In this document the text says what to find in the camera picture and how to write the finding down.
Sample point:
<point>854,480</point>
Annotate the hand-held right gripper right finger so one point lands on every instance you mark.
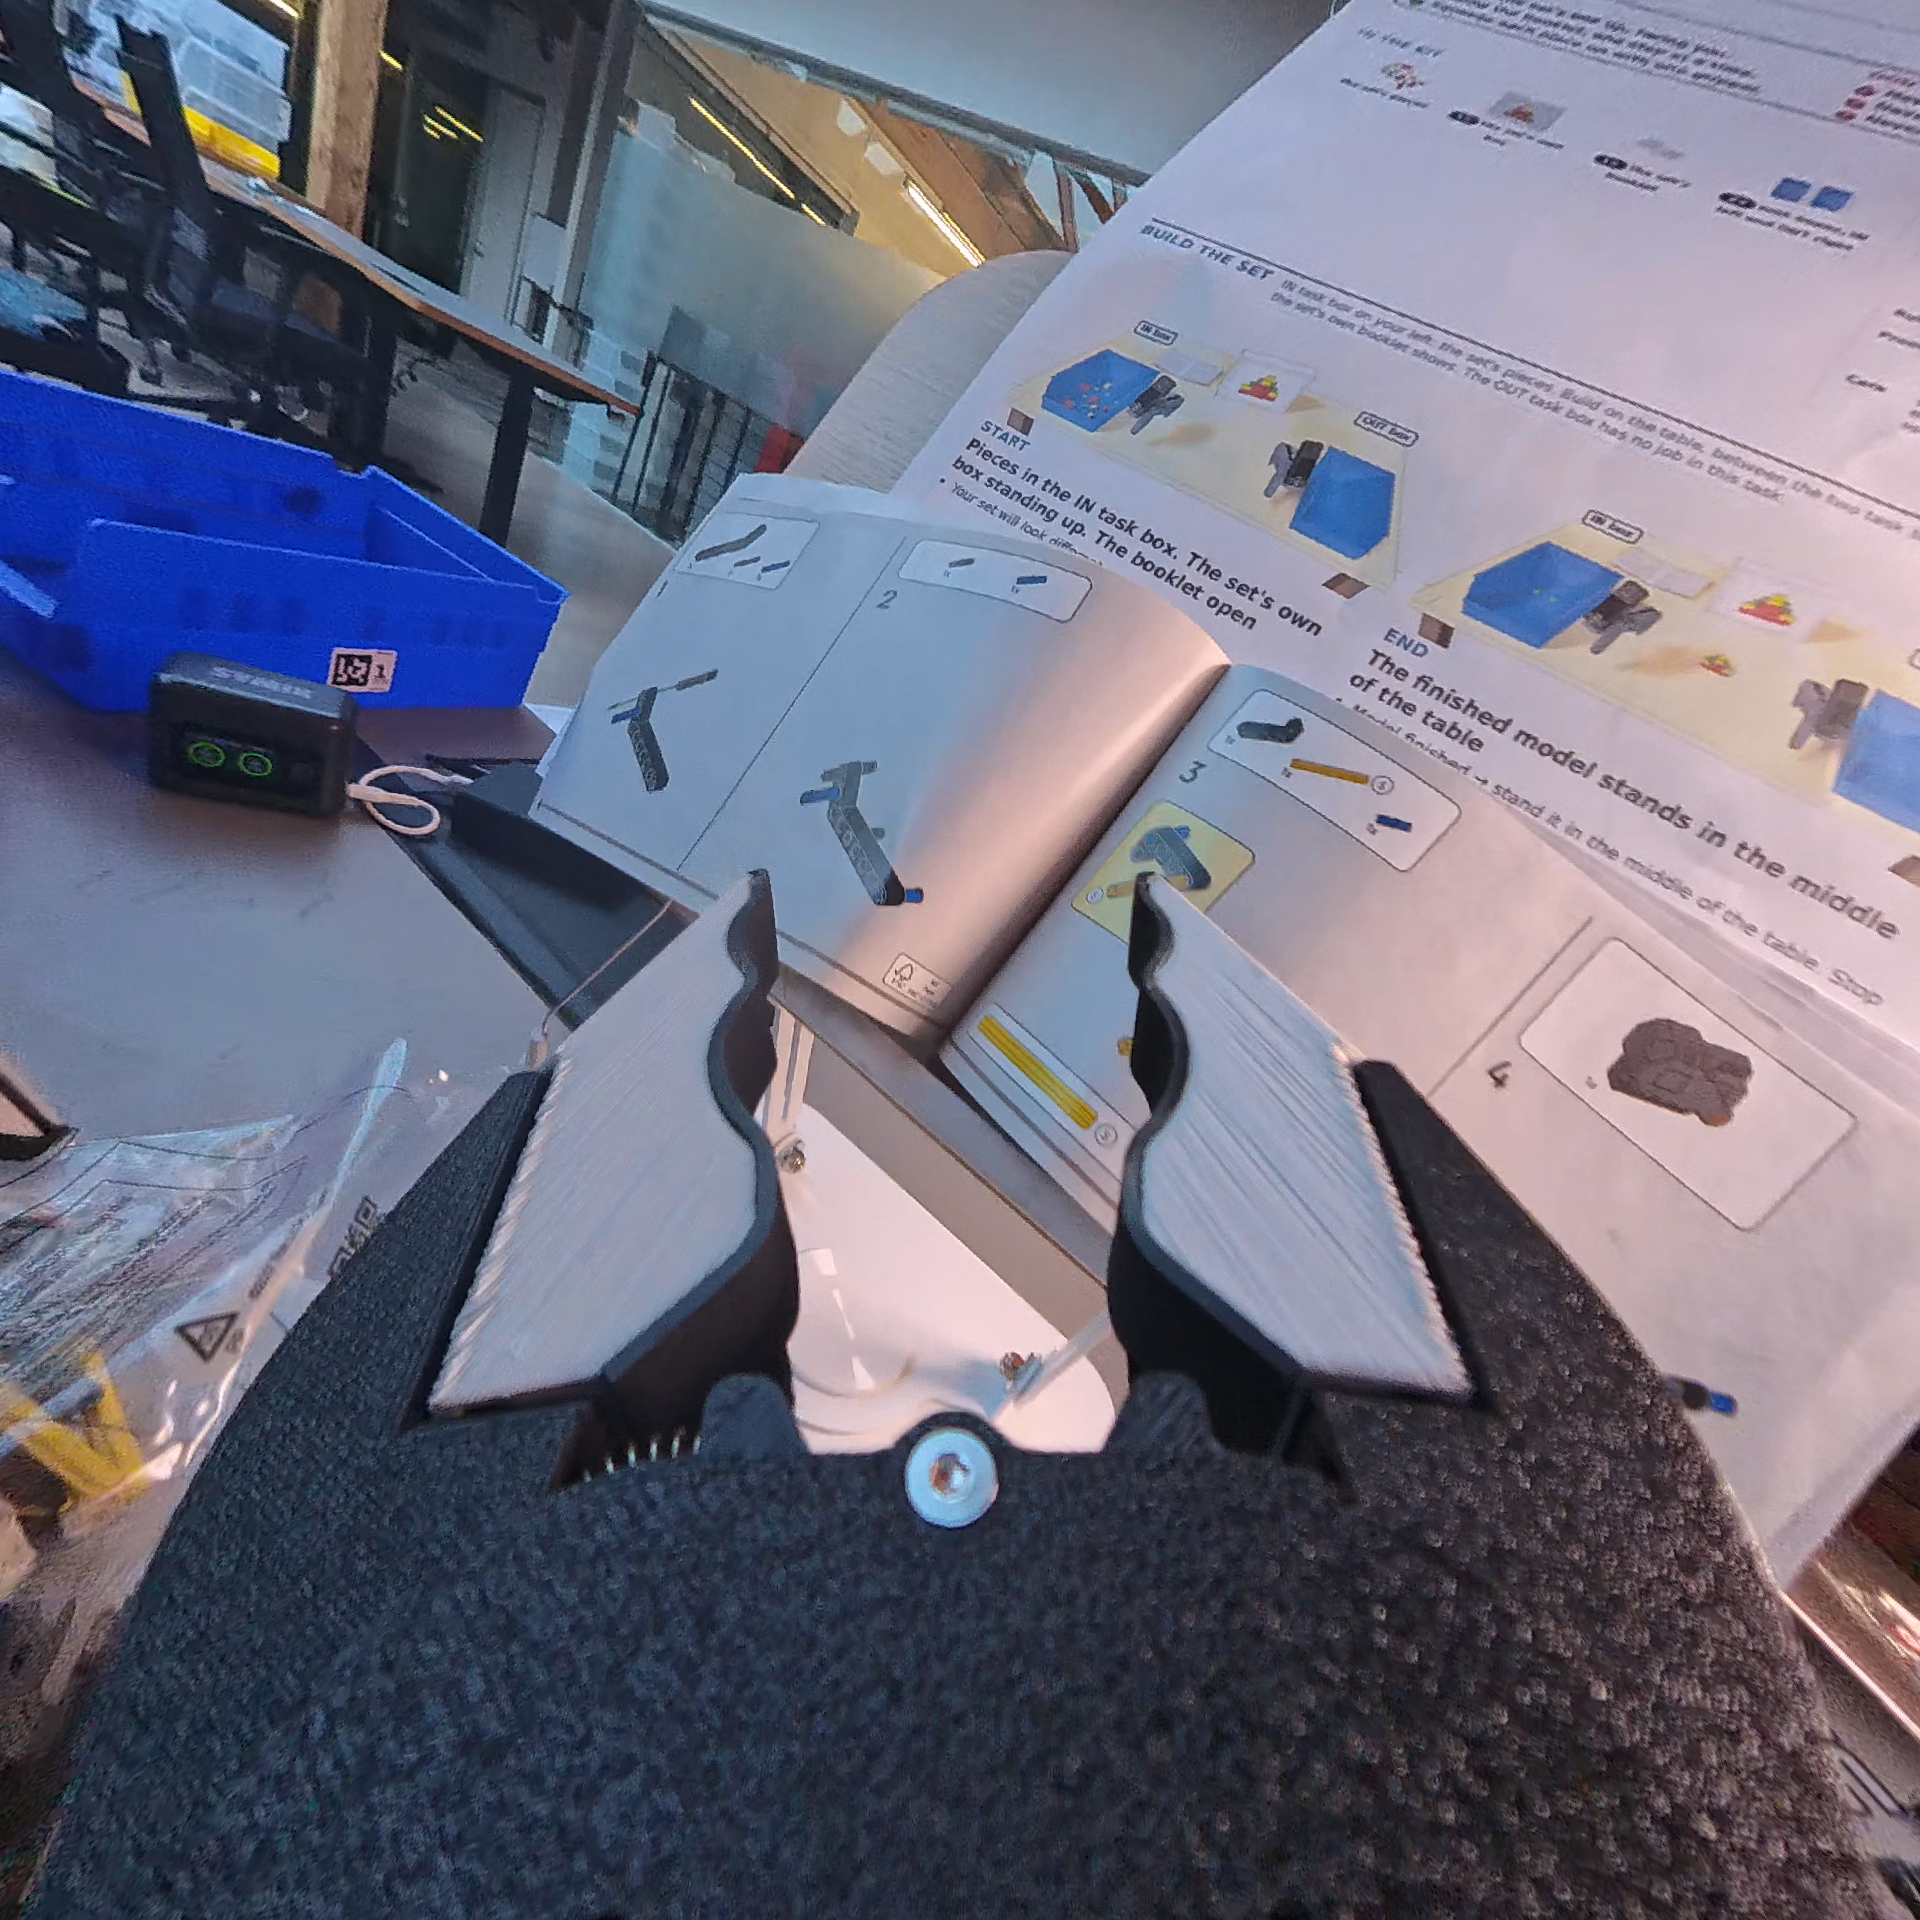
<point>1292,1233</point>

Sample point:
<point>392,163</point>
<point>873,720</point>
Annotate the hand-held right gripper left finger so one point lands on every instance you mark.
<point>603,1233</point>

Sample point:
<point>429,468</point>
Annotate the large clear plastic bag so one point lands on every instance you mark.
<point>181,1260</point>

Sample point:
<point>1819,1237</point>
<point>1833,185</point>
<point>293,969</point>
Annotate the instruction booklet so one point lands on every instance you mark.
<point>992,720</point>

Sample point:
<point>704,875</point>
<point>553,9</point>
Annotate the white stand base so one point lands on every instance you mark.
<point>933,1260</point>

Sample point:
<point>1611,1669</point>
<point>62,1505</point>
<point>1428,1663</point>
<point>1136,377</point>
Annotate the black device green display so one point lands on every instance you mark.
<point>246,736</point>

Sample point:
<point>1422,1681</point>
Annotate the blue storage bin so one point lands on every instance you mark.
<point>272,556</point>

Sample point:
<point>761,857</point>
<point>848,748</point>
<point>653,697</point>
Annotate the large printed instruction sheet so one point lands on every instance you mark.
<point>1501,301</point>

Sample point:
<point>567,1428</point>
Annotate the black office chair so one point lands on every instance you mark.
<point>150,209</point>

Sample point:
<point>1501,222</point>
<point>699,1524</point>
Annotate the wooden pillar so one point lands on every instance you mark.
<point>338,105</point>

